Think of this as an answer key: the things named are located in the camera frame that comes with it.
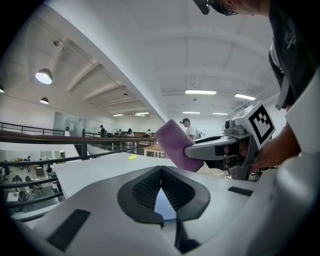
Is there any black head camera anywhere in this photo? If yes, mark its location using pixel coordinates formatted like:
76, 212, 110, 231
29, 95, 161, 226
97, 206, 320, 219
193, 0, 211, 15

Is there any person's head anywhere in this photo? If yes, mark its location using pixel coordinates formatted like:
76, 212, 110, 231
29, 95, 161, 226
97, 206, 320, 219
209, 0, 271, 17

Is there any grey shoulder strap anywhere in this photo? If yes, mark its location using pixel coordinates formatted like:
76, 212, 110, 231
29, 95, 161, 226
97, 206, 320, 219
274, 74, 291, 111

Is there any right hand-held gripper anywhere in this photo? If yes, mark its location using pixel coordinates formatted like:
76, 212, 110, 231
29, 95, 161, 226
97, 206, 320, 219
184, 100, 277, 181

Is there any person's right forearm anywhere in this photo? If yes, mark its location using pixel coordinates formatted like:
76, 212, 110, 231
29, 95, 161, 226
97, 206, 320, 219
249, 123, 303, 172

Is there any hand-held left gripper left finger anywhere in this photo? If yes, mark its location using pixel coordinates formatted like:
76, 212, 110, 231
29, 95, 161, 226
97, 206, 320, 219
32, 165, 181, 256

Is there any person's black t-shirt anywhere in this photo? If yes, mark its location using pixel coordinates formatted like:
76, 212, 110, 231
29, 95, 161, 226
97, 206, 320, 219
268, 0, 320, 110

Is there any white square table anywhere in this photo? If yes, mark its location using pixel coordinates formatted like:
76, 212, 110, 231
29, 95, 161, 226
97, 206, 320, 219
53, 151, 251, 201

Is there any person's right hand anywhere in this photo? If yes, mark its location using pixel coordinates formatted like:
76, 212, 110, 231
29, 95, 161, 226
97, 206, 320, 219
223, 143, 249, 161

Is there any purple cloth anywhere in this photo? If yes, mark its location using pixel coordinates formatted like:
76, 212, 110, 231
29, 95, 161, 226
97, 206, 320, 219
154, 119, 205, 173

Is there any big blue plate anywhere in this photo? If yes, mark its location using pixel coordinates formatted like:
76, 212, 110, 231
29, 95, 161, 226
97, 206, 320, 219
153, 187, 177, 221

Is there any dark railing with wooden handrail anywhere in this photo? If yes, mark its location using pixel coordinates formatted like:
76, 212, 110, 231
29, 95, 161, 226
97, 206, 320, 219
0, 121, 157, 208

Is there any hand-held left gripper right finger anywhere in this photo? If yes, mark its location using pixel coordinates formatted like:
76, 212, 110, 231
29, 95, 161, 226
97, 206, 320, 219
161, 165, 256, 256

